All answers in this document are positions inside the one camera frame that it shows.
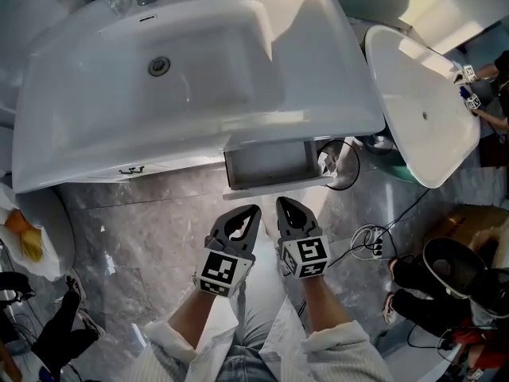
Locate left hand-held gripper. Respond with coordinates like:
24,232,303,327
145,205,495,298
193,204,262,298

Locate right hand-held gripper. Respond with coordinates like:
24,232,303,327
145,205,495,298
275,196,332,281

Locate white drawer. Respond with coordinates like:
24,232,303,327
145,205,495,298
222,135,336,201

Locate person's right forearm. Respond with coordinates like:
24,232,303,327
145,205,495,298
296,275,355,336

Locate person's left forearm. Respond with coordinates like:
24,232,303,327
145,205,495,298
166,284,239,352

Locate black round floor fan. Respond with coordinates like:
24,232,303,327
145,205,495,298
317,138,361,192

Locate person's light jeans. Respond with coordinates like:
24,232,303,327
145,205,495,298
218,220,309,382

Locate white power strip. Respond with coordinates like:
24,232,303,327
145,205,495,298
367,228,386,259

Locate teal plastic tub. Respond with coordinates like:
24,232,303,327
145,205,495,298
375,149,418,183

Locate person's white shirt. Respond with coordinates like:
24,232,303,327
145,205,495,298
130,318,394,382

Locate white vanity sink unit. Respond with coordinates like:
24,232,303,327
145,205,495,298
11,0,387,194

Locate white oval basin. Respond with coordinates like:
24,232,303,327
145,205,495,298
364,25,482,189

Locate brown cardboard box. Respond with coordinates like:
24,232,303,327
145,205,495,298
423,204,509,262

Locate metal sink drain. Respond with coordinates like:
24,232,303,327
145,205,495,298
147,55,173,77

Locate white plastic bag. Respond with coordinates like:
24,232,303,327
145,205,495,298
0,173,76,282

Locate yellow cloth bundle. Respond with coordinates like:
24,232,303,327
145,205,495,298
3,209,43,263

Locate black power cable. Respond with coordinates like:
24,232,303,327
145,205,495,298
328,188,431,268

